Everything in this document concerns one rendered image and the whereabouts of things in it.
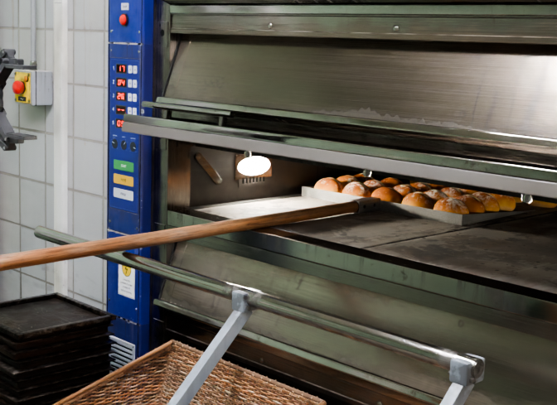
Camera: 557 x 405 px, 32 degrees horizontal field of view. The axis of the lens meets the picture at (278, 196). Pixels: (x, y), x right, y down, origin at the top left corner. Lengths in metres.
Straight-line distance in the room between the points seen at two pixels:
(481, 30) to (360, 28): 0.29
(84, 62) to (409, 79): 1.14
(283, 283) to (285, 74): 0.48
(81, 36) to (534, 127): 1.46
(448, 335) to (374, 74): 0.55
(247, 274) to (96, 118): 0.70
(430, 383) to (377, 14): 0.74
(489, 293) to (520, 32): 0.48
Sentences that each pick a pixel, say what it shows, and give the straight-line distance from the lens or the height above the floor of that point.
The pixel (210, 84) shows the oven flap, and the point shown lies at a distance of 2.34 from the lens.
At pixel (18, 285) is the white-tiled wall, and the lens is 3.21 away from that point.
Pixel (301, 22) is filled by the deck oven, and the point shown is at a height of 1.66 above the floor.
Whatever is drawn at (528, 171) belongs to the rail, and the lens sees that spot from 1.61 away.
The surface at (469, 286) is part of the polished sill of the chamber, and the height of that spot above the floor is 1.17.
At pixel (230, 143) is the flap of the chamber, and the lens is 2.08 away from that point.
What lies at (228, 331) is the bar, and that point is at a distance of 1.74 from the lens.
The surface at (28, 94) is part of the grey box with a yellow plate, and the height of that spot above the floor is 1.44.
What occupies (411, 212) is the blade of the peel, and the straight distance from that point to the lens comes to 2.54.
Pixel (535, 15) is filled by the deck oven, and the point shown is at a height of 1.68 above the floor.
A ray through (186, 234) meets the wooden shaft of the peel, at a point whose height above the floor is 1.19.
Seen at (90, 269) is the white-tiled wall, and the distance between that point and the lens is 2.84.
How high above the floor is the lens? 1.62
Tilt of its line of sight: 9 degrees down
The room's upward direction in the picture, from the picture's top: 2 degrees clockwise
